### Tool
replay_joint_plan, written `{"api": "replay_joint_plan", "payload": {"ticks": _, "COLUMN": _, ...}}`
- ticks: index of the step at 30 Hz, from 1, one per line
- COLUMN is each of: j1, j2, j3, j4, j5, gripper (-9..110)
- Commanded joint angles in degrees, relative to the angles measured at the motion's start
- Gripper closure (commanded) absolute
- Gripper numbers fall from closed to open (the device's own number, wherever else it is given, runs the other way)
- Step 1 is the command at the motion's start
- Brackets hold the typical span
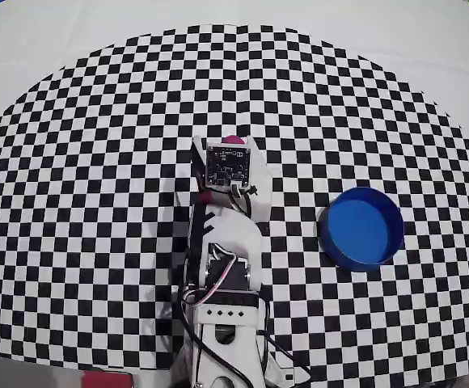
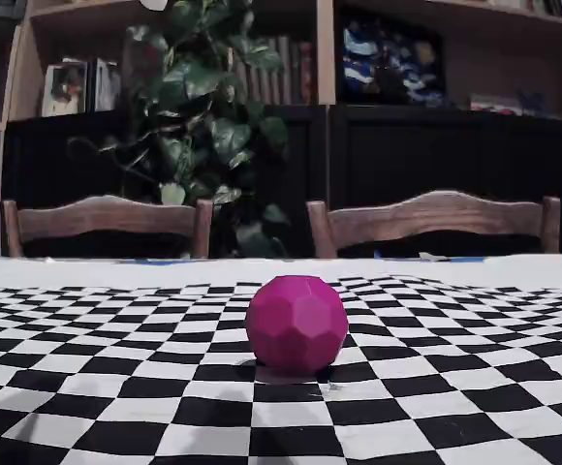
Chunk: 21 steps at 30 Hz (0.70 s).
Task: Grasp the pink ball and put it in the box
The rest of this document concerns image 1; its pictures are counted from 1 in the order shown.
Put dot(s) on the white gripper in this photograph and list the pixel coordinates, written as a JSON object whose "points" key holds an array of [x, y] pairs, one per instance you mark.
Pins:
{"points": [[259, 170]]}

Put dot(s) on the pink faceted ball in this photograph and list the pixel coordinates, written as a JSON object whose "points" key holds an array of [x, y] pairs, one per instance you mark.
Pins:
{"points": [[233, 140]]}

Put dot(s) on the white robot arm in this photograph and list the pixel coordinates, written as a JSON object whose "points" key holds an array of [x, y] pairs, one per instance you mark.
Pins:
{"points": [[234, 230]]}

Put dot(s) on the blue round box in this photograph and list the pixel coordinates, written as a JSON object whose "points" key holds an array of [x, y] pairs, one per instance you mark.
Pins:
{"points": [[360, 226]]}

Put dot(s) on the checkerboard printed white sheet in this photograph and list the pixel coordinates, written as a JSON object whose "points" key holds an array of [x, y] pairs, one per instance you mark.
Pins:
{"points": [[97, 161]]}

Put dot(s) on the red flat object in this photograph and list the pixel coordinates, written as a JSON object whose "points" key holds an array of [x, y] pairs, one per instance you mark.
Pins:
{"points": [[107, 380]]}

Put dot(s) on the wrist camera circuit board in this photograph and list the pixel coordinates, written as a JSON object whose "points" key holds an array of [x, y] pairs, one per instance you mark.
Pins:
{"points": [[228, 165]]}

